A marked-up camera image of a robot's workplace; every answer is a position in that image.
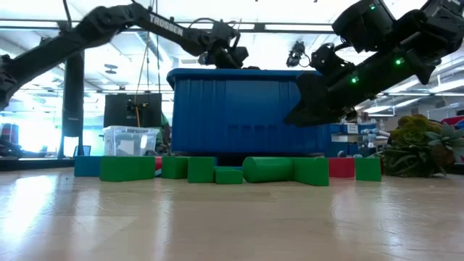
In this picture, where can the blue foam block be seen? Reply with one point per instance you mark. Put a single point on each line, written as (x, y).
(87, 166)

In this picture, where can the artificial succulent in black pot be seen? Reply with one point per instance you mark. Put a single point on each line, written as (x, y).
(413, 145)

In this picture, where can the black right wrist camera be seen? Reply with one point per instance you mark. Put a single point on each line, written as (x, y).
(328, 59)

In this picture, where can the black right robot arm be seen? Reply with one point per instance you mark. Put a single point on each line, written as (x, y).
(427, 36)

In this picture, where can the red background object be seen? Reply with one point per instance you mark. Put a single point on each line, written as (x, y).
(451, 121)

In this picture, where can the large blue plastic bin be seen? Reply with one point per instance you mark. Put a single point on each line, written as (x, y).
(235, 108)

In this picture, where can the black background monitor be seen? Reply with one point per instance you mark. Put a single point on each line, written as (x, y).
(119, 108)

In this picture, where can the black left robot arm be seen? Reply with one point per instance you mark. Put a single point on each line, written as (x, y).
(54, 50)

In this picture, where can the clear plastic block box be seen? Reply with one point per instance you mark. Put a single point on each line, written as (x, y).
(127, 141)

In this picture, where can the black pillar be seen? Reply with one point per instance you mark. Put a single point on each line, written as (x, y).
(72, 90)

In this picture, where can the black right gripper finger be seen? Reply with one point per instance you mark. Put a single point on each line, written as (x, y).
(315, 116)

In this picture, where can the black hanging camera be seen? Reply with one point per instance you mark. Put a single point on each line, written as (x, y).
(295, 54)

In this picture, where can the green foam block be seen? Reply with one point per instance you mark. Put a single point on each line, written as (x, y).
(311, 171)
(174, 167)
(368, 169)
(127, 168)
(201, 169)
(228, 176)

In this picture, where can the green foam cylinder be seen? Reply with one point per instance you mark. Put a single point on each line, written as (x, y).
(268, 169)

